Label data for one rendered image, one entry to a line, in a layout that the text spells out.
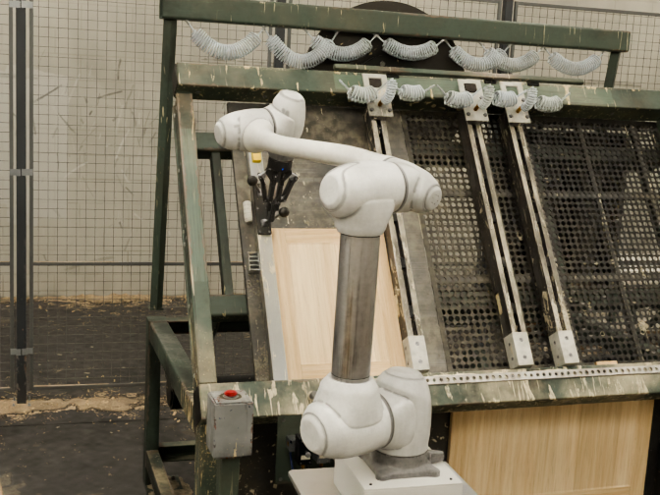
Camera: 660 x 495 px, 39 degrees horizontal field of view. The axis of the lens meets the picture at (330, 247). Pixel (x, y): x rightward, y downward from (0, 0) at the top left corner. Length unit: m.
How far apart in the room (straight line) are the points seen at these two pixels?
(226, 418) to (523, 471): 1.44
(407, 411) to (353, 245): 0.49
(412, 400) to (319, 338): 0.81
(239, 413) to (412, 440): 0.58
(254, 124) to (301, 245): 0.80
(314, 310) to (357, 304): 0.97
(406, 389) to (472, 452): 1.25
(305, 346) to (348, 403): 0.89
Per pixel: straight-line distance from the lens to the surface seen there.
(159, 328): 4.18
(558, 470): 3.95
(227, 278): 3.33
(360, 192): 2.23
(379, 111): 3.64
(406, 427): 2.51
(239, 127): 2.69
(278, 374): 3.15
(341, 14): 4.11
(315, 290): 3.32
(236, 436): 2.88
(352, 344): 2.35
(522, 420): 3.78
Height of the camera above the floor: 1.87
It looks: 10 degrees down
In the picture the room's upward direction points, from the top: 3 degrees clockwise
